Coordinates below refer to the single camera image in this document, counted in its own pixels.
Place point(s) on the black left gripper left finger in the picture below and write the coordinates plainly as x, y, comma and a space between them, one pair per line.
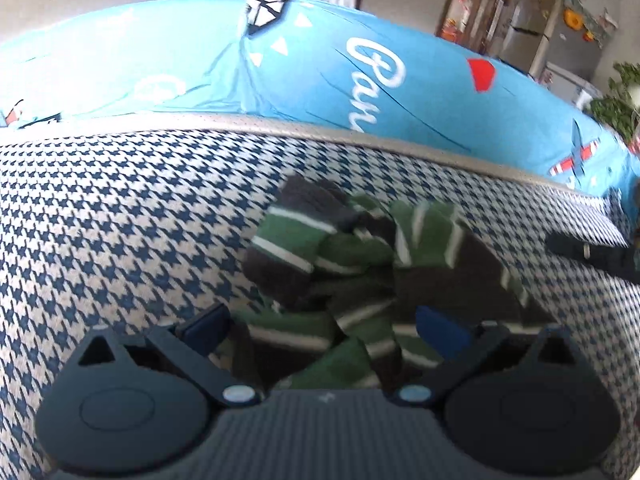
131, 404

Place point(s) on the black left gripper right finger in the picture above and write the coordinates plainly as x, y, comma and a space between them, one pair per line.
522, 403

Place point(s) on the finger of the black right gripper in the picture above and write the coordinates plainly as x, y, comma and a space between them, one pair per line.
619, 261

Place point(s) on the green brown striped garment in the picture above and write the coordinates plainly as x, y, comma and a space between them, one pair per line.
341, 278

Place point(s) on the green potted plant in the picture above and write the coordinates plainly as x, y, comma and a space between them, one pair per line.
618, 108

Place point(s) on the houndstooth sofa seat cover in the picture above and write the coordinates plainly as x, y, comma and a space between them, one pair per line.
125, 225

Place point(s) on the silver refrigerator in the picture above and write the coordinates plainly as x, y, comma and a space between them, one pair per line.
570, 34

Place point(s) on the blue printed sofa back cover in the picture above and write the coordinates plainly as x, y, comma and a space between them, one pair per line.
307, 61

